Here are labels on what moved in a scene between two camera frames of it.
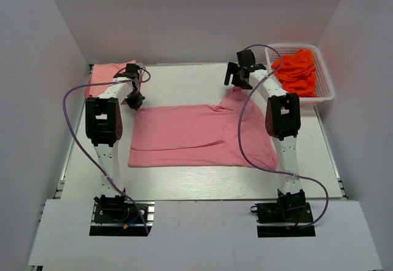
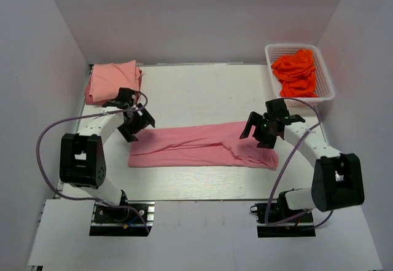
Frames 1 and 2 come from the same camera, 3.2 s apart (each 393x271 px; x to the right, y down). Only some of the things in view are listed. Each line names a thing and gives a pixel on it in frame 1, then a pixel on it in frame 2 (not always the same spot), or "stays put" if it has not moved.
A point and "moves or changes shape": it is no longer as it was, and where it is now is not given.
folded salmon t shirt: [104, 73] stays put
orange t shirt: [295, 71] stays put
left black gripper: [136, 99] to [137, 126]
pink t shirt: [188, 136] moves or changes shape
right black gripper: [239, 74] to [260, 129]
